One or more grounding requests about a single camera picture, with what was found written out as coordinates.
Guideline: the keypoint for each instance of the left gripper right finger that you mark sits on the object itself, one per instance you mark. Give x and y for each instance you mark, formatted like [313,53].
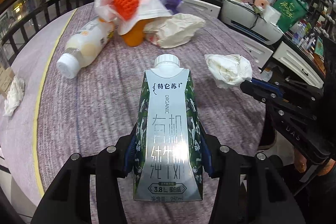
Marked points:
[250,190]

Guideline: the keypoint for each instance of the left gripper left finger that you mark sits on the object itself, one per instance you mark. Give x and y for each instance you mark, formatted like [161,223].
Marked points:
[67,200]

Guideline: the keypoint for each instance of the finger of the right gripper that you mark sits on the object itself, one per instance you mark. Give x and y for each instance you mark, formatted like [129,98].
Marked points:
[261,90]

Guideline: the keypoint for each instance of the white tissue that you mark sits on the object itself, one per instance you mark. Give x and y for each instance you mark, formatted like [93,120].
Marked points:
[230,70]

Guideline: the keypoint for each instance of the silver green milk carton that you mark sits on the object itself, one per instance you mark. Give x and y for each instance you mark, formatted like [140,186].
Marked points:
[168,158]

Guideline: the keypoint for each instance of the white plastic bag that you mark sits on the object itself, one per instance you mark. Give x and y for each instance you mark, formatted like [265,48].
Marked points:
[147,9]

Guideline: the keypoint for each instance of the white drawer cabinet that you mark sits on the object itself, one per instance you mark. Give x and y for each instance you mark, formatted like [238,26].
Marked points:
[283,51]

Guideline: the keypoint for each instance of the white printer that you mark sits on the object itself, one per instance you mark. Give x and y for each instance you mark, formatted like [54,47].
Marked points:
[242,18]

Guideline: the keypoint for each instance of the green shopping bag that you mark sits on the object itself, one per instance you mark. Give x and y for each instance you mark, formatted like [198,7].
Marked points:
[291,12]

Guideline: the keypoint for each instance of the purple woven tablecloth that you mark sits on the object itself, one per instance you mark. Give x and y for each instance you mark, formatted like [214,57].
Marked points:
[58,117]

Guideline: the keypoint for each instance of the crumpled beige paper bag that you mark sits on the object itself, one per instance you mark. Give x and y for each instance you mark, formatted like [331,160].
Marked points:
[173,31]

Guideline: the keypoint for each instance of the crumpled tissue at edge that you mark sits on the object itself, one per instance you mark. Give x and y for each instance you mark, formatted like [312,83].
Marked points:
[14,96]

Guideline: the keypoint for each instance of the orange fruit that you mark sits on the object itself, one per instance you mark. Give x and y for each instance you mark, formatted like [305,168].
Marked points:
[134,37]

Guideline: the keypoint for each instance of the white plastic drink bottle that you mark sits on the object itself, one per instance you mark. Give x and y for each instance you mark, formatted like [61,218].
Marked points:
[84,46]

